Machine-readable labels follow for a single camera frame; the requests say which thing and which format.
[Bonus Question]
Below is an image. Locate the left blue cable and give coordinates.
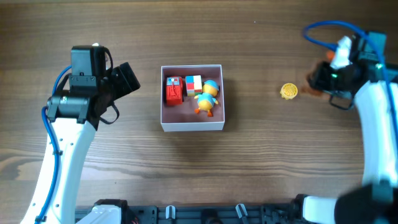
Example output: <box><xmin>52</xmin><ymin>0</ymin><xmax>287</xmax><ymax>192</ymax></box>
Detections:
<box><xmin>34</xmin><ymin>65</ymin><xmax>73</xmax><ymax>224</ymax></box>

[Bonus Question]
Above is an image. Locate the multicolour puzzle cube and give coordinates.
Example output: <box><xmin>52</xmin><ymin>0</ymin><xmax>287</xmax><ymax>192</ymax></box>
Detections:
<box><xmin>185</xmin><ymin>75</ymin><xmax>203</xmax><ymax>96</ymax></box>

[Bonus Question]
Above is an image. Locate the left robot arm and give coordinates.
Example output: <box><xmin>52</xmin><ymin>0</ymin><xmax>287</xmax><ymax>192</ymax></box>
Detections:
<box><xmin>22</xmin><ymin>44</ymin><xmax>141</xmax><ymax>223</ymax></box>

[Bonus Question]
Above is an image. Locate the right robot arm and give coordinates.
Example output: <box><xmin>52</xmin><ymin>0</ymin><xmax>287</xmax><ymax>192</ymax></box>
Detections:
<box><xmin>296</xmin><ymin>31</ymin><xmax>397</xmax><ymax>223</ymax></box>

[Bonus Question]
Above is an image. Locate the yellow round ball toy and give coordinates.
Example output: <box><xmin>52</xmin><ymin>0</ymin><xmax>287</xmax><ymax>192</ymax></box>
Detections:
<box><xmin>280</xmin><ymin>83</ymin><xmax>299</xmax><ymax>100</ymax></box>

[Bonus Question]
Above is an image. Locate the brown plush toy with carrot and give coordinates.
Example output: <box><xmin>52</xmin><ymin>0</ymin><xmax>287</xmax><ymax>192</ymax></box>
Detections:
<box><xmin>300</xmin><ymin>49</ymin><xmax>336</xmax><ymax>97</ymax></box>

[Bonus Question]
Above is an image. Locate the white box pink interior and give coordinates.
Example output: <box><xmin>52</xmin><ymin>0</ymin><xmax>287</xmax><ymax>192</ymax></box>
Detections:
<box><xmin>160</xmin><ymin>65</ymin><xmax>225</xmax><ymax>132</ymax></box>

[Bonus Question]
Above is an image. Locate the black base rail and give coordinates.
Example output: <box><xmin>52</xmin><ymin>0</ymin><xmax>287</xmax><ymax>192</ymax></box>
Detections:
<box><xmin>74</xmin><ymin>203</ymin><xmax>305</xmax><ymax>224</ymax></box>

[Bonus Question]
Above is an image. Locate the yellow duck toy blue hat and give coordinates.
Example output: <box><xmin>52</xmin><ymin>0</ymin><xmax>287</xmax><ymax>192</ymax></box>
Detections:
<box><xmin>194</xmin><ymin>80</ymin><xmax>220</xmax><ymax>117</ymax></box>

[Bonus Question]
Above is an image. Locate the red toy fire truck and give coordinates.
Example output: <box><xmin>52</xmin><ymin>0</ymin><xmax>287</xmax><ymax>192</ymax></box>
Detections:
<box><xmin>165</xmin><ymin>77</ymin><xmax>183</xmax><ymax>106</ymax></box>

